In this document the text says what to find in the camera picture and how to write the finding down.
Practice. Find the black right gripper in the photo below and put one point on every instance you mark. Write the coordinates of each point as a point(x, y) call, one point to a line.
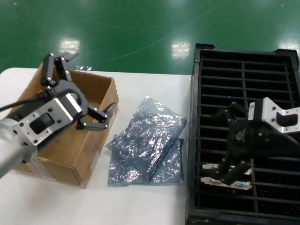
point(253, 140)

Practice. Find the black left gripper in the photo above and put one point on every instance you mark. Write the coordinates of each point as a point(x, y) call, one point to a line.
point(65, 87)

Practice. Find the graphics card with silver bracket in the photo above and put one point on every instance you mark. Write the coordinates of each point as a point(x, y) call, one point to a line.
point(208, 166)

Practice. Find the translucent grey antistatic bag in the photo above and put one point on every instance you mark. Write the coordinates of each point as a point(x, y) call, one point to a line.
point(150, 131)

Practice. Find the graphics card with blue port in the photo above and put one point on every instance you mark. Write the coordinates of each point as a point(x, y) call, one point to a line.
point(241, 185)

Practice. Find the brown cardboard box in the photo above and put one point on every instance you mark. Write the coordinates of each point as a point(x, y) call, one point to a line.
point(70, 150)

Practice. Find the black slotted plastic container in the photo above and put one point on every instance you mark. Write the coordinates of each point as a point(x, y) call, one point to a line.
point(193, 105)

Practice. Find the striped floor marker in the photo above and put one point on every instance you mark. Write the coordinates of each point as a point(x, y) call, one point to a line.
point(84, 68)

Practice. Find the flat crinkled antistatic bag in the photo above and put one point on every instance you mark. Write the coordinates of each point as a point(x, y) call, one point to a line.
point(122, 173)

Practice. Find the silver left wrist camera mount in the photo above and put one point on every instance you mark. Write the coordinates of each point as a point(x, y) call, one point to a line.
point(47, 117)

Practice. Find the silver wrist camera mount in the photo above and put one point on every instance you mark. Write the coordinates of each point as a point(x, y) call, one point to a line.
point(47, 117)
point(272, 112)

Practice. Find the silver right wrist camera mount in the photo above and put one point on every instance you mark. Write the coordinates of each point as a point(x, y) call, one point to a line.
point(272, 112)

